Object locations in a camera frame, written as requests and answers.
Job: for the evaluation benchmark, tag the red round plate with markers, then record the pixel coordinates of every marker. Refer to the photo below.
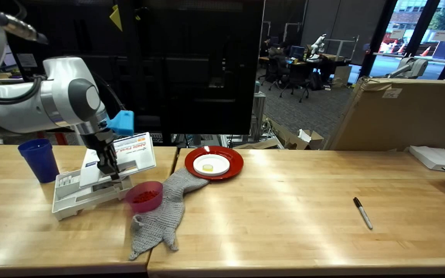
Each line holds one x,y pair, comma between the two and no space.
231,157

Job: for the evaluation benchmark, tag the white box with label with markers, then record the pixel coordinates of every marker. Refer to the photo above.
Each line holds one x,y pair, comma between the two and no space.
134,152

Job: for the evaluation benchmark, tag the white paper stack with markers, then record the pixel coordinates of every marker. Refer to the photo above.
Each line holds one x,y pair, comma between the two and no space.
435,157

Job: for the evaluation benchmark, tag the large black screen panel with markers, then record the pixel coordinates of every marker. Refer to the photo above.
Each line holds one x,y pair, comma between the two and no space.
180,67

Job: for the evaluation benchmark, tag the gray metal post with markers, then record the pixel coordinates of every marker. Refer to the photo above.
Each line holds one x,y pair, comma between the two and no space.
258,114

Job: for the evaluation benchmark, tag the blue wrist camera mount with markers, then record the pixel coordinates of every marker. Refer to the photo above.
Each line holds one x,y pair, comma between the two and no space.
122,125

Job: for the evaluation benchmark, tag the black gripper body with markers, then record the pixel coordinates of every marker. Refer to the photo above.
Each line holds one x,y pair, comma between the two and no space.
98,142

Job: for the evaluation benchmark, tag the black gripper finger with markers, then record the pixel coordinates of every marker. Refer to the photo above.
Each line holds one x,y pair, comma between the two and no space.
114,168
103,163

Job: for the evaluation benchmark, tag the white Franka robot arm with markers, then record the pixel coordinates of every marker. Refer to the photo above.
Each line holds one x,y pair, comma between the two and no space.
26,103

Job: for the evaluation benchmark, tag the blue plastic cup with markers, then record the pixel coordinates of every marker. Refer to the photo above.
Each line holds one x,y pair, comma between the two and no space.
38,160

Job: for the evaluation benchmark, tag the gray knitted cloth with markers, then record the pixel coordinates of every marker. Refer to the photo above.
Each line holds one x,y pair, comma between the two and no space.
154,227

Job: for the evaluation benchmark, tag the small open cardboard box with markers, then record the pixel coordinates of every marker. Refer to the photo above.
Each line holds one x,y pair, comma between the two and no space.
293,140

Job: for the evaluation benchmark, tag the small white dish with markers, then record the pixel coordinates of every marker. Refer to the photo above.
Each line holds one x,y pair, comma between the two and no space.
210,165

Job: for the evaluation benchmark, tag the black marker pen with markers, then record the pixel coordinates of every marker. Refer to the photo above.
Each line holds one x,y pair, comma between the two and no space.
361,213

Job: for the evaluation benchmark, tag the pink plastic bowl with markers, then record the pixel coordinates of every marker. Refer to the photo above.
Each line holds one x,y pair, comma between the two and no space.
143,199

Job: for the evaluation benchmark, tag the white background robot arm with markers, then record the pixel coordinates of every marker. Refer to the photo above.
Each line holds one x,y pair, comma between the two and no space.
316,47

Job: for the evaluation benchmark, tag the yellow triangle sticker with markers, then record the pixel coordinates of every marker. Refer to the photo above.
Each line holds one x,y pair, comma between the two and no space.
115,18

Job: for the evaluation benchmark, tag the black office chair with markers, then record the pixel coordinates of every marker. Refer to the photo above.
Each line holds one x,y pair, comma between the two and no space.
296,78

